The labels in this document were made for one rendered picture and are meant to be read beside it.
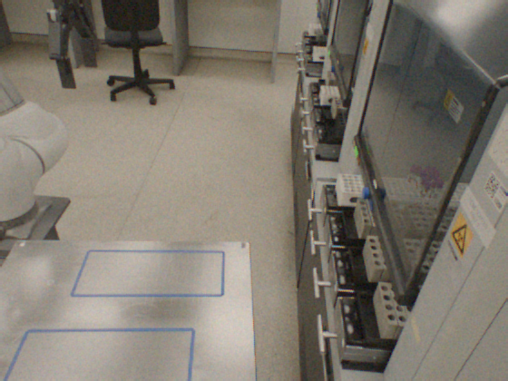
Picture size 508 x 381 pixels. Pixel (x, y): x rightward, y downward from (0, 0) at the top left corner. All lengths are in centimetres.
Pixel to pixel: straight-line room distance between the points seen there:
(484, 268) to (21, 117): 127
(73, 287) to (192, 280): 27
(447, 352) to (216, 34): 431
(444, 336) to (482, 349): 7
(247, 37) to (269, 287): 323
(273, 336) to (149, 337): 105
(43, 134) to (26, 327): 66
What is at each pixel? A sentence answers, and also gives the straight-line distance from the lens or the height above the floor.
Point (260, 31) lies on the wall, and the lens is 472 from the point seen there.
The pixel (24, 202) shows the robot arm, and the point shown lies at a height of 80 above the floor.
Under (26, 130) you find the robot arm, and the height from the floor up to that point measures 95.
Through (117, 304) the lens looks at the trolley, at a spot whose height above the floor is 82.
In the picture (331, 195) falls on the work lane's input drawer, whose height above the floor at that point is 82.
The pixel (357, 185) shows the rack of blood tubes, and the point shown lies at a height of 86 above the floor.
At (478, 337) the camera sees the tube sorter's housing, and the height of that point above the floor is 105.
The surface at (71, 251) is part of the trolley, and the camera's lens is 115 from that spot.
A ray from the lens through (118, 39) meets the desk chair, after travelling 363.
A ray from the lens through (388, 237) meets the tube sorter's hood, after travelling 94.
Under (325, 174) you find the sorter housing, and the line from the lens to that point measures 156.
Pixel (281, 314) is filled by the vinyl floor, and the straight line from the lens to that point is 200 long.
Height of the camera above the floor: 159
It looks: 37 degrees down
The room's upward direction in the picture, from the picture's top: 4 degrees clockwise
